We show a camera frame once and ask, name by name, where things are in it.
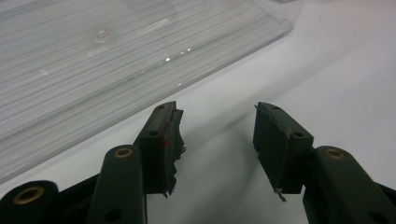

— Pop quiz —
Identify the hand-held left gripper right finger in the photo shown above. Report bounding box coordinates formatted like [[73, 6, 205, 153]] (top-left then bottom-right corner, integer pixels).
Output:
[[252, 102, 315, 203]]

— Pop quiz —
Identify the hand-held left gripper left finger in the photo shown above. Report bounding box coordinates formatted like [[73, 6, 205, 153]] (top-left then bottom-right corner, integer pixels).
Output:
[[134, 101, 187, 199]]

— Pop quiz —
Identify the clear plastic container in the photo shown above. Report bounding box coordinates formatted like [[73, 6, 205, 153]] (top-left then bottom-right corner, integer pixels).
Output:
[[0, 0, 295, 185]]

